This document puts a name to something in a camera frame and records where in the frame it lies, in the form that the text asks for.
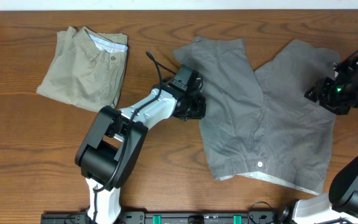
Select grey shorts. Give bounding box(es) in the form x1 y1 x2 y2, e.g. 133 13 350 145
173 37 340 195

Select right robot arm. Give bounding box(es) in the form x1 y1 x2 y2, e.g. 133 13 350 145
285 50 358 224

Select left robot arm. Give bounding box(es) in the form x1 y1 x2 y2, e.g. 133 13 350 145
75 85 206 223

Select folded khaki shorts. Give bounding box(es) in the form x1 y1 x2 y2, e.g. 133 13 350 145
36 27 128 112

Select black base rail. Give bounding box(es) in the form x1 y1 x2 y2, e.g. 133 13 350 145
40 211 282 224

